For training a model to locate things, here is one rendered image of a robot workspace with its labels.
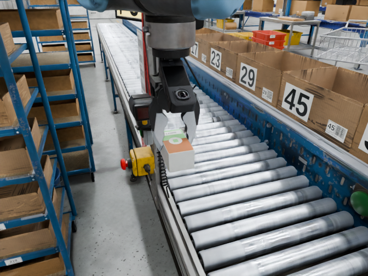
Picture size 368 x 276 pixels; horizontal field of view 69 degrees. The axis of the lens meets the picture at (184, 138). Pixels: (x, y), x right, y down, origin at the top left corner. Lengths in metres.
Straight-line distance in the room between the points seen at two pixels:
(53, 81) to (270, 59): 1.41
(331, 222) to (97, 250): 1.30
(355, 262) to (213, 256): 0.35
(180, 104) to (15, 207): 0.98
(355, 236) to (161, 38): 0.74
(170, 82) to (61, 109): 1.70
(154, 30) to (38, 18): 1.54
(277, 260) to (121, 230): 1.26
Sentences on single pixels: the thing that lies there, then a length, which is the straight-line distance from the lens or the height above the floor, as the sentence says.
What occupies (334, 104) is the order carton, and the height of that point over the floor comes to 1.01.
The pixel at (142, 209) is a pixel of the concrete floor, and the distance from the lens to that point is 1.98.
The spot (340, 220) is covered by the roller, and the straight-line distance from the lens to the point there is 0.96.
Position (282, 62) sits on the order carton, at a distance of 1.70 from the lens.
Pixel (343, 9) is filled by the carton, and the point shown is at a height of 1.02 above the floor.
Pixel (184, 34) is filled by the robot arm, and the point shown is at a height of 1.28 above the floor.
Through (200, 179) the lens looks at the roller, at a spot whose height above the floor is 0.74.
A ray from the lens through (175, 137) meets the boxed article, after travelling 0.59.
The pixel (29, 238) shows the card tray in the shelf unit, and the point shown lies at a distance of 1.41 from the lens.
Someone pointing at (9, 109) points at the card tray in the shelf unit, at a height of 0.99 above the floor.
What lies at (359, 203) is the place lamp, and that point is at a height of 0.81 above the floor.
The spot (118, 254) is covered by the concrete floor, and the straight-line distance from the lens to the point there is 1.75.
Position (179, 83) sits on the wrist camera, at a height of 1.20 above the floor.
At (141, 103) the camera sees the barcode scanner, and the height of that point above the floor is 1.09.
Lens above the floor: 1.34
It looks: 29 degrees down
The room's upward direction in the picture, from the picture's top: straight up
